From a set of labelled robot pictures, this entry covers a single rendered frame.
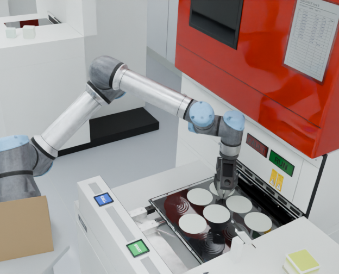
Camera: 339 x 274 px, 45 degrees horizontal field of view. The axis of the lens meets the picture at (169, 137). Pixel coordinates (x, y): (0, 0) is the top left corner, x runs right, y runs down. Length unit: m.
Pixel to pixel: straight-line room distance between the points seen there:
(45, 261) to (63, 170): 1.81
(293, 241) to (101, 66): 0.86
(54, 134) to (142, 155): 1.90
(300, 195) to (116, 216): 0.64
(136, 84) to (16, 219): 0.58
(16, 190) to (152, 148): 2.19
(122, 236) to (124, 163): 1.96
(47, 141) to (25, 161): 0.15
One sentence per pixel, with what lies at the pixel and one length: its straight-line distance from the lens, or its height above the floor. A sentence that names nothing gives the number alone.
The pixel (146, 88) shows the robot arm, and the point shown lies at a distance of 1.36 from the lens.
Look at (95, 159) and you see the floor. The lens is 3.36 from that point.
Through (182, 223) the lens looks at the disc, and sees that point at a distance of 1.51.
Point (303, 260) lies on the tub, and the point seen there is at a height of 1.03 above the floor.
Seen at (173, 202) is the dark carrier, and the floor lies 0.90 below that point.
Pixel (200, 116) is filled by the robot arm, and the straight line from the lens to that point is 1.29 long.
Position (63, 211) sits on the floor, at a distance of 2.91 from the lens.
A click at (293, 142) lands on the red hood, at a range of 1.39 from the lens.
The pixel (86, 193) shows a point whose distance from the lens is 1.54.
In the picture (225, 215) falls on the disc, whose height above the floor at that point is 0.90.
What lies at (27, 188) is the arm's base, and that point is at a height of 1.06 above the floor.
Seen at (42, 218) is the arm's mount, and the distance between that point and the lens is 1.44.
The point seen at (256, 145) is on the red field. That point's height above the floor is 1.10.
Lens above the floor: 1.95
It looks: 32 degrees down
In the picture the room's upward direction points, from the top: 3 degrees clockwise
